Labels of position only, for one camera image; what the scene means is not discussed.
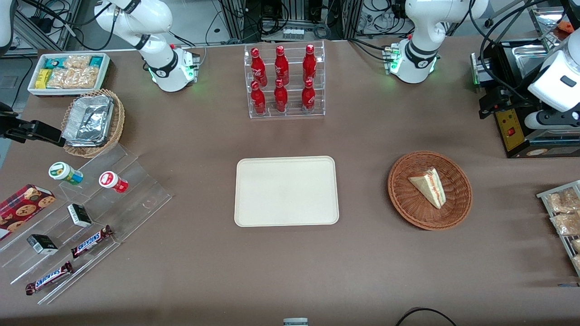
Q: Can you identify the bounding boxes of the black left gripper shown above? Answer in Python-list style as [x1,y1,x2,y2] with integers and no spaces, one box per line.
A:
[479,88,544,119]

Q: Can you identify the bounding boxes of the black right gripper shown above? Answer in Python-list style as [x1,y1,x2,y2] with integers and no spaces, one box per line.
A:
[0,102,67,147]

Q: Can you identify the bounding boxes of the triangular sandwich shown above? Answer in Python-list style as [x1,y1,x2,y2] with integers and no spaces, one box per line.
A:
[408,167,447,209]

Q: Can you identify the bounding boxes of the light wicker basket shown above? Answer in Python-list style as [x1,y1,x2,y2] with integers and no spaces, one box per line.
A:
[61,89,125,158]

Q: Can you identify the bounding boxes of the shiny metal tray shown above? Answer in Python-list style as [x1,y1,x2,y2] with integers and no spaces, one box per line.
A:
[528,7,567,50]

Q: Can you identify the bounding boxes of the brown wicker basket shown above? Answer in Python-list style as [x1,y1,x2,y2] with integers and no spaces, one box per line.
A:
[387,151,473,230]

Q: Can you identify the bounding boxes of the beige plastic tray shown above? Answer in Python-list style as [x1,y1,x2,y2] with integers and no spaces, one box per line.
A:
[234,156,339,227]

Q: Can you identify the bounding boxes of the black machine with yellow panel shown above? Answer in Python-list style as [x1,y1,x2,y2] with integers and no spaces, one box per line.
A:
[471,38,580,158]

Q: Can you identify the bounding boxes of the green lid yogurt cup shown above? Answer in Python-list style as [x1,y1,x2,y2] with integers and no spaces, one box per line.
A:
[48,162,83,185]

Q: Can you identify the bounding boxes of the stack of foil trays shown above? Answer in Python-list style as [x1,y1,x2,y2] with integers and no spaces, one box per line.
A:
[62,95,114,147]

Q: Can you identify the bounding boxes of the clear cracker bag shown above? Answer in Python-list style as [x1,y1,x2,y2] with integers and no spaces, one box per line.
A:
[47,69,73,89]
[68,67,99,89]
[63,55,91,70]

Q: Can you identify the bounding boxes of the red lid yogurt cup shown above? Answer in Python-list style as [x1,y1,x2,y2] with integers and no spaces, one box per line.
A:
[99,171,128,193]

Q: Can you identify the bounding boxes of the red plaid cookie box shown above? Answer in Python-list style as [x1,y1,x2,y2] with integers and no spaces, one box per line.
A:
[0,184,56,240]

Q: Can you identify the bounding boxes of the white plastic snack bin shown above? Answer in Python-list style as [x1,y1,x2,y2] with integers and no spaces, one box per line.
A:
[27,53,111,96]

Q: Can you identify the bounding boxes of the small black box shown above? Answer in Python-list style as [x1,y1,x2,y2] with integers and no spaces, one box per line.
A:
[27,234,58,255]
[67,204,92,227]

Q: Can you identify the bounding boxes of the clear acrylic step display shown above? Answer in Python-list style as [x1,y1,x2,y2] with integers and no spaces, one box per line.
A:
[0,144,173,305]

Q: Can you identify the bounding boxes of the Snickers chocolate bar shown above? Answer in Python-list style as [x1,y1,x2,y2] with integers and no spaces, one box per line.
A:
[71,225,114,259]
[25,261,74,296]

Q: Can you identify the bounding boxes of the red cola bottle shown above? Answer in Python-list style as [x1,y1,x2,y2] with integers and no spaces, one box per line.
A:
[251,48,267,86]
[251,81,266,115]
[303,44,317,83]
[301,79,316,114]
[275,45,290,86]
[274,79,289,113]

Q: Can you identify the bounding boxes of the clear acrylic bottle rack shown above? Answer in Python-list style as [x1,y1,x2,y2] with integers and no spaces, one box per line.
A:
[244,41,326,119]

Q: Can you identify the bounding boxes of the black camera cable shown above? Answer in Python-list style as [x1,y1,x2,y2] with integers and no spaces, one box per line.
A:
[469,0,551,107]

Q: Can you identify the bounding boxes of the metal wire rack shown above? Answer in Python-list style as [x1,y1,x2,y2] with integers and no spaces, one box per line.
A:
[537,180,580,277]

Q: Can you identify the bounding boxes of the black cable loop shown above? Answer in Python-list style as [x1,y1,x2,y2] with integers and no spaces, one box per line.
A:
[395,308,458,326]

